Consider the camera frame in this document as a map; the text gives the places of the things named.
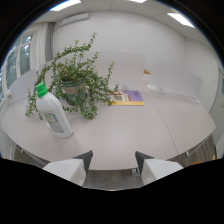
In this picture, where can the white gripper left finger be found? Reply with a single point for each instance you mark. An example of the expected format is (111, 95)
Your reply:
(71, 168)

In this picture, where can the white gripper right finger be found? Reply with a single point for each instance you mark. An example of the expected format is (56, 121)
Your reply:
(156, 168)

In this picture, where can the white detergent bottle green cap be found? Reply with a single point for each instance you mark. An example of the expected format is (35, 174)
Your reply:
(54, 116)

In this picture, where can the colourful purple yellow book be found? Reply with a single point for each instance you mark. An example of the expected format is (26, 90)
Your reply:
(128, 98)

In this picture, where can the green plant pot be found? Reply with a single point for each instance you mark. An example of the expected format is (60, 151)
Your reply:
(74, 90)

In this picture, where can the white desk divider panel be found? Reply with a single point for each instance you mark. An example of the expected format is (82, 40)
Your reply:
(117, 68)
(24, 84)
(175, 78)

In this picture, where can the green leafy potted plant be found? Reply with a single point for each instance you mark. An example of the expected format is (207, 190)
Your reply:
(75, 75)

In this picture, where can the grey curtain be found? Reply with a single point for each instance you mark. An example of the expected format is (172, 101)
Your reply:
(49, 41)

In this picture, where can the rectangular ceiling light panel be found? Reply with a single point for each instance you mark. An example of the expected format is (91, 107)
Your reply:
(180, 19)
(64, 5)
(138, 1)

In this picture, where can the window with white frame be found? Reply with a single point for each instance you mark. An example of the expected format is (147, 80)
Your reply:
(17, 60)

